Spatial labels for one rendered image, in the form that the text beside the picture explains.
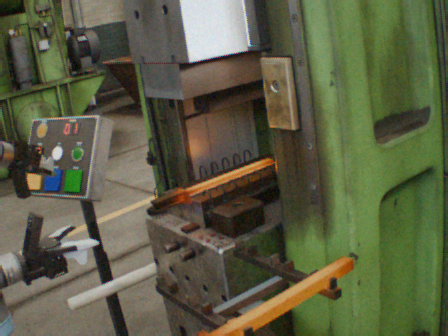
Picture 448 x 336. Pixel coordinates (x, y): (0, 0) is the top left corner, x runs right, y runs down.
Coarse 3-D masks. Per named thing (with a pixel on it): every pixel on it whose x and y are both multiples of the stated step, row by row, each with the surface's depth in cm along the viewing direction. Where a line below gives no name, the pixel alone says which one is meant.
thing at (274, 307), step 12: (336, 264) 105; (348, 264) 105; (312, 276) 102; (324, 276) 101; (336, 276) 103; (300, 288) 99; (312, 288) 99; (276, 300) 96; (288, 300) 96; (300, 300) 98; (252, 312) 93; (264, 312) 93; (276, 312) 94; (228, 324) 91; (240, 324) 90; (252, 324) 91
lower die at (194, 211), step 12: (264, 156) 183; (228, 168) 175; (204, 180) 164; (228, 180) 157; (240, 180) 158; (252, 180) 157; (264, 180) 159; (276, 180) 162; (168, 192) 161; (216, 192) 152; (228, 192) 151; (240, 192) 154; (276, 192) 163; (180, 204) 155; (192, 204) 150; (204, 204) 147; (216, 204) 149; (180, 216) 157; (192, 216) 152; (204, 216) 147
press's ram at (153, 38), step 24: (144, 0) 139; (168, 0) 130; (192, 0) 129; (216, 0) 133; (240, 0) 138; (144, 24) 143; (168, 24) 133; (192, 24) 130; (216, 24) 134; (240, 24) 139; (144, 48) 146; (168, 48) 137; (192, 48) 131; (216, 48) 135; (240, 48) 140
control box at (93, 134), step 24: (48, 120) 189; (72, 120) 183; (96, 120) 177; (48, 144) 186; (72, 144) 181; (96, 144) 177; (72, 168) 178; (96, 168) 177; (48, 192) 182; (72, 192) 176; (96, 192) 177
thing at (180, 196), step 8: (264, 160) 168; (272, 160) 168; (240, 168) 164; (248, 168) 163; (256, 168) 165; (224, 176) 159; (232, 176) 159; (200, 184) 155; (208, 184) 154; (176, 192) 150; (184, 192) 149; (192, 192) 151; (152, 200) 146; (160, 200) 146; (168, 200) 147; (176, 200) 150; (184, 200) 150; (160, 208) 147; (168, 208) 147
